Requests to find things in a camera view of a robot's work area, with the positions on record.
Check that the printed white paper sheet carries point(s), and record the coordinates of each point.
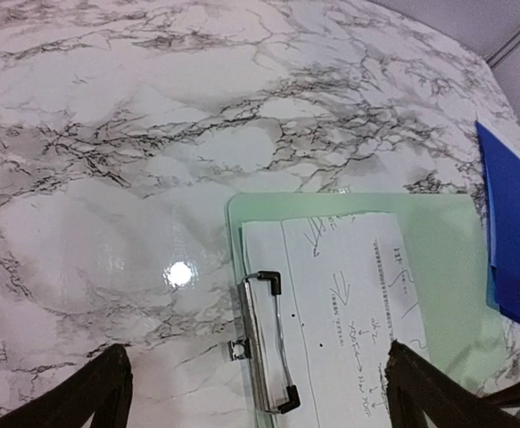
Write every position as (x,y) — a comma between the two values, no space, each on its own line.
(347,293)

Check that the green translucent clipboard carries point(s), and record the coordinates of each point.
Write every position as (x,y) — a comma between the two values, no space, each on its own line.
(447,254)

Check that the blue file folder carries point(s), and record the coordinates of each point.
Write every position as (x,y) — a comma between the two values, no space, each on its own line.
(501,168)

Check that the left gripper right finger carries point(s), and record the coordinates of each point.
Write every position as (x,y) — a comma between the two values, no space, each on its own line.
(418,394)

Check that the metal clipboard clip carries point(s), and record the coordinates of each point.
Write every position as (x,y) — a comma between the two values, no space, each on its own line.
(253,345)

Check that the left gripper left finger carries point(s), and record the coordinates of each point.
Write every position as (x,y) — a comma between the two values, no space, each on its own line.
(100,393)

